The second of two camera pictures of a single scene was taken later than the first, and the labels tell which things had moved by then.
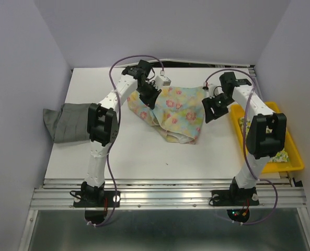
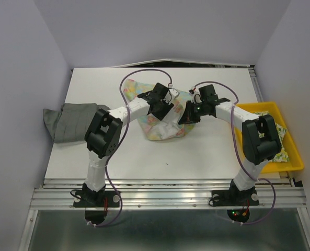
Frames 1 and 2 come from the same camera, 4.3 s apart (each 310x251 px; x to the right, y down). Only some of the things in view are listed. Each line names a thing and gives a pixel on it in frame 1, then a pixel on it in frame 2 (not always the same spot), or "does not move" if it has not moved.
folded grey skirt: [70, 125] does not move
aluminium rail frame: [275, 194] does not move
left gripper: [150, 101] to [160, 114]
